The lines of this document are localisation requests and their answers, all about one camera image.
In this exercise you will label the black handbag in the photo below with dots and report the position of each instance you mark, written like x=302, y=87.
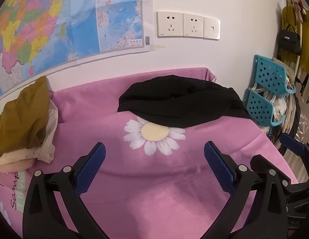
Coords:
x=289, y=41

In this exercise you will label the plush toy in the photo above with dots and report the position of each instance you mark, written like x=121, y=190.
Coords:
x=297, y=5

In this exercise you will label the black jacket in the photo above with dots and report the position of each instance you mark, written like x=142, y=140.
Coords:
x=182, y=104

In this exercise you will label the teal perforated plastic baskets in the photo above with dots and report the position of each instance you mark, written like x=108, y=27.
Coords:
x=290, y=114

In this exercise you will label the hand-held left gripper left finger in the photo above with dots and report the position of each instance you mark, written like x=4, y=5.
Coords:
x=93, y=169

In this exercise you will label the pinkish beige folded garment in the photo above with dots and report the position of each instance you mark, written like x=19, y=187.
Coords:
x=10, y=163

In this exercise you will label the mustard folded garment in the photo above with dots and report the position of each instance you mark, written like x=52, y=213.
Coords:
x=20, y=119

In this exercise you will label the mustard hanging garment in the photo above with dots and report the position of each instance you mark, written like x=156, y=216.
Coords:
x=307, y=44

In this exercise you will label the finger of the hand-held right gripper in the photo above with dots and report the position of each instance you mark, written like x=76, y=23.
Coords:
x=263, y=163
x=292, y=145

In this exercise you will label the clear plastic bag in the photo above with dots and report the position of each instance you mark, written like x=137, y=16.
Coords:
x=305, y=127

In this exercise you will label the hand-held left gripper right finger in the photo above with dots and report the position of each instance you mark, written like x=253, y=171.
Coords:
x=218, y=169

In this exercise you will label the colourful wall map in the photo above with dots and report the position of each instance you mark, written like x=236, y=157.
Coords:
x=69, y=17

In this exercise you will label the white wall switch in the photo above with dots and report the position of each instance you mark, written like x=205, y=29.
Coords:
x=211, y=28

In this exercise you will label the pink daisy-print blanket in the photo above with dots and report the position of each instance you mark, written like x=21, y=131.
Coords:
x=169, y=191

